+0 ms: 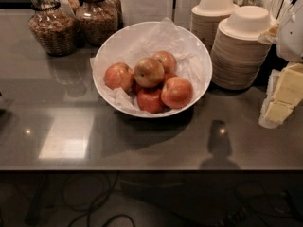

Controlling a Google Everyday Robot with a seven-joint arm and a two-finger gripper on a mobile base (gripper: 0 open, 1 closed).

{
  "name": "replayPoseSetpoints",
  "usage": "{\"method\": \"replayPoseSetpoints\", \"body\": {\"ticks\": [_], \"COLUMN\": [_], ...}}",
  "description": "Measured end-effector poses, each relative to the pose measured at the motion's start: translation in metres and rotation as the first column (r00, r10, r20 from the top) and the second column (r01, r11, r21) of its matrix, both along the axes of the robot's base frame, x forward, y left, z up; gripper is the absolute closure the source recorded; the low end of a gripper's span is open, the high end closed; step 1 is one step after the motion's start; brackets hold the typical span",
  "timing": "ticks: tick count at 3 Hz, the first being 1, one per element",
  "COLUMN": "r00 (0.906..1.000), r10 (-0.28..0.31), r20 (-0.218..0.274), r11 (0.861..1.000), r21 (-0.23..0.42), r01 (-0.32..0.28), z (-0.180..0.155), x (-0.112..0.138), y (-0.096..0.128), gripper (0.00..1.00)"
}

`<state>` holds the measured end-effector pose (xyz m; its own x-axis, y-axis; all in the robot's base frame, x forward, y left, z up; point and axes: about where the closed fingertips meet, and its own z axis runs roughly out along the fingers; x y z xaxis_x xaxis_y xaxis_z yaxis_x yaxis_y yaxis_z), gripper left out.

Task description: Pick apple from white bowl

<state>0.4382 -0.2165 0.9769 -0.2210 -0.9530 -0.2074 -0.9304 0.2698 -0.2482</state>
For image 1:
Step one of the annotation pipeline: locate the white napkin dispenser left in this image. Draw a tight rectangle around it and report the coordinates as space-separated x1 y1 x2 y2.
121 0 173 26

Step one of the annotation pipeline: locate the glass cereal jar left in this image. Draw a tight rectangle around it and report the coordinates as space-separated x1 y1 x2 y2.
28 0 77 56

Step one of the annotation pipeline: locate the red apple back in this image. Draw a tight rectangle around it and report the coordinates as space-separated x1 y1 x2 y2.
152 51 177 73

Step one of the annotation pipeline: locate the glass cereal jar middle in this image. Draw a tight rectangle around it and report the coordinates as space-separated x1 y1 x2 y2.
76 0 118 46

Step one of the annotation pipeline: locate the white paper liner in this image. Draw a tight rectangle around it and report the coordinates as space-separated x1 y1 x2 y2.
89 17 206 115

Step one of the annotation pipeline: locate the red apple left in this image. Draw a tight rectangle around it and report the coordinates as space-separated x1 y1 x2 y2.
103 62 134 92

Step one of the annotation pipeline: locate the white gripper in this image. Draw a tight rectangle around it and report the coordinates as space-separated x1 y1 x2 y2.
258 0 303 129

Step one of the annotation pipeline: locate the paper bowl stack back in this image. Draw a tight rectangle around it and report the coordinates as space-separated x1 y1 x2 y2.
190 0 237 51

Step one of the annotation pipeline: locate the large red apple right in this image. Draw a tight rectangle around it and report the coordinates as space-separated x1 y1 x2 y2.
161 77 193 109

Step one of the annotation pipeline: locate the small red apple middle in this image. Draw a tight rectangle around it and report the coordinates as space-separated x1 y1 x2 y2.
163 73 178 84

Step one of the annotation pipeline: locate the dark red apple front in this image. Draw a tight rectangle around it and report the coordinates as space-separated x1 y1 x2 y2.
136 89 165 114

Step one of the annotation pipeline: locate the black floor cable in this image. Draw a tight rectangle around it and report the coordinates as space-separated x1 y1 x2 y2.
60 171 136 227

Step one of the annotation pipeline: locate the yellow-red apple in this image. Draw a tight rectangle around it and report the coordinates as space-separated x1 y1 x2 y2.
134 58 165 88

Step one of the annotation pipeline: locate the white bowl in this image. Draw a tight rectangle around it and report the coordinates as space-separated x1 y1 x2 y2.
91 21 213 119

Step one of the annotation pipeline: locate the paper bowl stack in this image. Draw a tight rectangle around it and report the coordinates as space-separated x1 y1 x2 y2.
211 6 276 90
190 0 237 51

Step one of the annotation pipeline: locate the paper bowl stack front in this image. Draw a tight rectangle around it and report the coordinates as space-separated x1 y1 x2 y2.
211 6 276 90

